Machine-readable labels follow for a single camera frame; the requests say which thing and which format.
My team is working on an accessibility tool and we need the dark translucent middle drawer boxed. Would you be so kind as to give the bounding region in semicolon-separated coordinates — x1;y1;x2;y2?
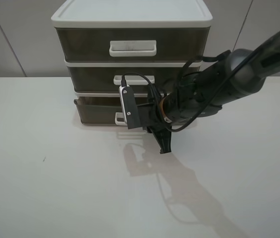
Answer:
68;67;181;93

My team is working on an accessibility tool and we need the dark translucent bottom drawer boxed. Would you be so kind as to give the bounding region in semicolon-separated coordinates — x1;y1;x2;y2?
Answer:
74;96;158;127

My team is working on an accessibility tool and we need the white plastic drawer cabinet frame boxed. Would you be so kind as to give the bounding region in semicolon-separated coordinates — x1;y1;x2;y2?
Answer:
51;0;213;124

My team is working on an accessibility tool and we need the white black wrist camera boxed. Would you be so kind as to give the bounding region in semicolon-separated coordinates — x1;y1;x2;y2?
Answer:
119;85;141;129

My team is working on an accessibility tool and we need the dark translucent drawer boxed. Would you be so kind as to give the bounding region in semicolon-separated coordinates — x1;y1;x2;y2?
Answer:
56;28;209;62
74;96;158;127
68;67;181;93

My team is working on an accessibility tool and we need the dark translucent top drawer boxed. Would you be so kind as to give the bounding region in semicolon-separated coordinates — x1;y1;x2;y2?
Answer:
56;28;209;62

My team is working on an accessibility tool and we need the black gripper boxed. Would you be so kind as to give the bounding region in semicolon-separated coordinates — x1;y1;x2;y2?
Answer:
136;103;171;154

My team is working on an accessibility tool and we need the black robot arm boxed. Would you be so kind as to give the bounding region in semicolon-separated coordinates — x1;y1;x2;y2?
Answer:
138;31;280;154

